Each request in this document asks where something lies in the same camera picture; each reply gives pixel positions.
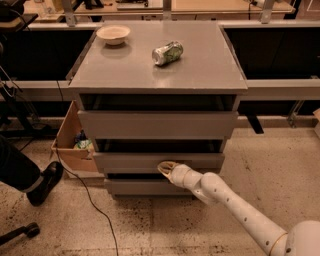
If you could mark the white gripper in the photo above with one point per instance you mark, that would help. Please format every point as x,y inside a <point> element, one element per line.
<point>178,174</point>

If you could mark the grey drawer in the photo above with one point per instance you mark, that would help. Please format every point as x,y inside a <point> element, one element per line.
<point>117,156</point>
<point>176,125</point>
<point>142,185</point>

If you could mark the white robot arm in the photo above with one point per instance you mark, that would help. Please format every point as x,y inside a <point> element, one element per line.
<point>302,240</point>

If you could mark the grey bottom drawer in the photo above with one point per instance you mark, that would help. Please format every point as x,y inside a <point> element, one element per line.
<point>142,185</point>

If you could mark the grey drawer cabinet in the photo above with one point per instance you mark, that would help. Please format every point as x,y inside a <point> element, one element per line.
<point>205,78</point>

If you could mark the grey top drawer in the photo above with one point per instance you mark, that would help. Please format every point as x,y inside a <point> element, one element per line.
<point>176,125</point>

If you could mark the green chip bag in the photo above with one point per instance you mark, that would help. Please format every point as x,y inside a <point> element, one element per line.
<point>84,144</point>

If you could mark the blue snack bag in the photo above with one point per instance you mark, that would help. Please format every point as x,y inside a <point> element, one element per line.
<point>80,136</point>

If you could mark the brown cardboard box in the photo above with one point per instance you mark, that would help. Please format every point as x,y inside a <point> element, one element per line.
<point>78,161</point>

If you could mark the black shoe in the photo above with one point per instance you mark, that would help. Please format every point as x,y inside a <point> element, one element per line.
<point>49,178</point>

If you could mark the green crushed soda can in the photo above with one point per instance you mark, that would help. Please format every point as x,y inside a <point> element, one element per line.
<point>168,53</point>

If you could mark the beige ceramic bowl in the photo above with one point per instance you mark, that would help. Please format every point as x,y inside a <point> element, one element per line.
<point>113,34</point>

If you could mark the black office chair base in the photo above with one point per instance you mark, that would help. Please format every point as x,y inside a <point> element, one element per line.
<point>31,230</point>

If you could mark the person's dark trouser leg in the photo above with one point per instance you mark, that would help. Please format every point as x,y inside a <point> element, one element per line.
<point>16,169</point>

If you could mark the right grey workbench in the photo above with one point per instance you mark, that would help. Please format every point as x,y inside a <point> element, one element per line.
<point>281,64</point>

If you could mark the grey workbench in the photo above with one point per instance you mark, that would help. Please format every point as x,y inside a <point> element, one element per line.
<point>281,64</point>
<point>43,59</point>

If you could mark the left grey workbench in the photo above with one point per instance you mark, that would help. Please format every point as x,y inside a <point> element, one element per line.
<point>43,59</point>

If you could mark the black tripod stand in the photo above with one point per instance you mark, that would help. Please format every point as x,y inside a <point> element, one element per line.
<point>25,114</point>

